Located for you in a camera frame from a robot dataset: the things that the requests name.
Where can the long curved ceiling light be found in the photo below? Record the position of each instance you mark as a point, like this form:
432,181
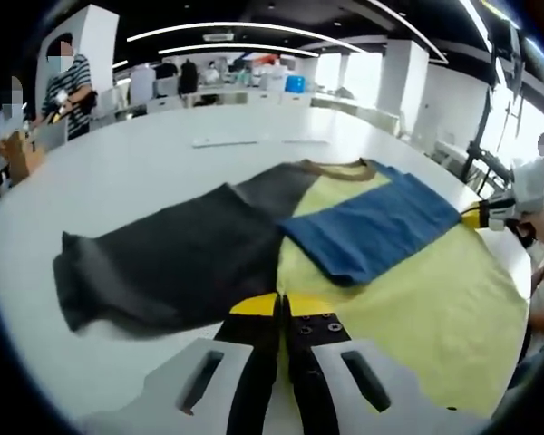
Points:
236,45
236,24

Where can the blue plastic container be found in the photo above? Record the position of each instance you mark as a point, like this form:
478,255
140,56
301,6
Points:
295,84

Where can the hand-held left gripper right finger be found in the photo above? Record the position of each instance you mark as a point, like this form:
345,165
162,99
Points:
317,362

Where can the ceiling air vent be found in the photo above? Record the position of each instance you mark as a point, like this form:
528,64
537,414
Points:
217,36

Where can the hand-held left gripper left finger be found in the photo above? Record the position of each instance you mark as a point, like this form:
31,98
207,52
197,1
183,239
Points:
254,362

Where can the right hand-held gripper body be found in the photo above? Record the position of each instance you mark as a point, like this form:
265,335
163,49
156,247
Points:
530,188

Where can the ceiling light bar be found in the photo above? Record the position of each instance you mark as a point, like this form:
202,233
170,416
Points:
473,18

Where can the white square pillar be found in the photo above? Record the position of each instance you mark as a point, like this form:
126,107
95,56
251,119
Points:
90,45
405,77

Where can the white template strip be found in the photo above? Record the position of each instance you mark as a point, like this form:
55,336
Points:
224,143

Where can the white appliance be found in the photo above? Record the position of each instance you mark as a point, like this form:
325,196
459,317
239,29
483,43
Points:
142,84

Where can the white cabinet row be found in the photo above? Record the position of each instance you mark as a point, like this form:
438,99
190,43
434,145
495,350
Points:
236,97

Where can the yellow blue black garment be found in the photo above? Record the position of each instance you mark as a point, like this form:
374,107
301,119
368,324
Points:
390,281

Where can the brown cardboard box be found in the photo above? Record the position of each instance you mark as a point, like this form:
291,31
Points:
20,156

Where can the person's right hand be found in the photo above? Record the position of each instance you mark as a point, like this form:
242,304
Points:
541,229

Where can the black metal stand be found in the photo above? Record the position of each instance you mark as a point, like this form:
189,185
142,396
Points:
489,158

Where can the red blue wall banner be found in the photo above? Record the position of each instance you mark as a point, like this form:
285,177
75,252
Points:
258,59

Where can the person's blue jeans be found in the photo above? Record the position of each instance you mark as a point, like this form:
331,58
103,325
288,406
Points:
526,376

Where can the white workbench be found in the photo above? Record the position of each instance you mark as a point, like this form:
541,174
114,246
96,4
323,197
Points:
358,111

